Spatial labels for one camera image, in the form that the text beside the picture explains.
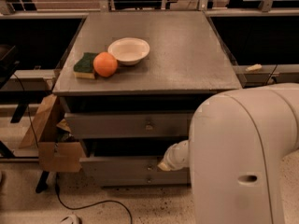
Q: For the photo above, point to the small yellow foam piece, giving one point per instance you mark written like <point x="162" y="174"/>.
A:
<point x="254" y="67"/>

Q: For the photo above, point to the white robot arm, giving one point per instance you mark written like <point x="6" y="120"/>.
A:
<point x="236" y="142"/>

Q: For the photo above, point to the brown cardboard box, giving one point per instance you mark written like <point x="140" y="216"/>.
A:
<point x="53" y="155"/>

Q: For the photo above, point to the green yellow sponge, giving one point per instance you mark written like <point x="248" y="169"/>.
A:
<point x="84" y="67"/>

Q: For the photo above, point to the orange fruit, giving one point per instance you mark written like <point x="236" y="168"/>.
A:
<point x="105" y="65"/>

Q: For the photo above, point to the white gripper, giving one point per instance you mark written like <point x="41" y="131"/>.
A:
<point x="172" y="157"/>

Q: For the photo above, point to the grey bottom drawer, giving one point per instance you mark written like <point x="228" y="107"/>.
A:
<point x="146" y="181"/>

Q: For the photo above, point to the white object on floor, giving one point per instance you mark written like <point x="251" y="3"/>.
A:
<point x="72" y="219"/>

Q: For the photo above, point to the grey drawer cabinet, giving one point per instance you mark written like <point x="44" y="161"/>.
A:
<point x="186" y="64"/>

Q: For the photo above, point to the grey drawer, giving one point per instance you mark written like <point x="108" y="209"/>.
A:
<point x="96" y="125"/>
<point x="119" y="158"/>
<point x="146" y="181"/>

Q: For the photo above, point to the grey top drawer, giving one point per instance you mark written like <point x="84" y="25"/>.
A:
<point x="96" y="125"/>

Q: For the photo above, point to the white bowl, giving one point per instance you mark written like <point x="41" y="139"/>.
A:
<point x="129" y="51"/>

